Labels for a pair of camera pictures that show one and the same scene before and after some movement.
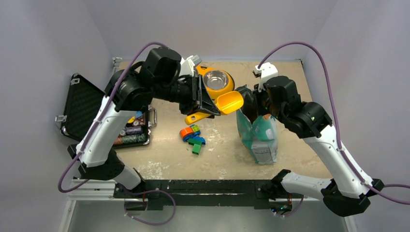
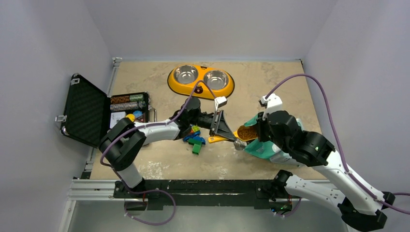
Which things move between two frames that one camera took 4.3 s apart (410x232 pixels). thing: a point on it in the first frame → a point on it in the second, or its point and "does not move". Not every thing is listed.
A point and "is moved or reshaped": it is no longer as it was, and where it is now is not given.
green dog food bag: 258,134 is moved or reshaped
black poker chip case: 82,100 does not move
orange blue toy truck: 187,133 does not move
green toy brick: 197,145 does not move
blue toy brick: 200,138 does not move
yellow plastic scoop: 226,104 → 243,133
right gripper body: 263,104 → 264,130
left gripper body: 185,93 → 207,121
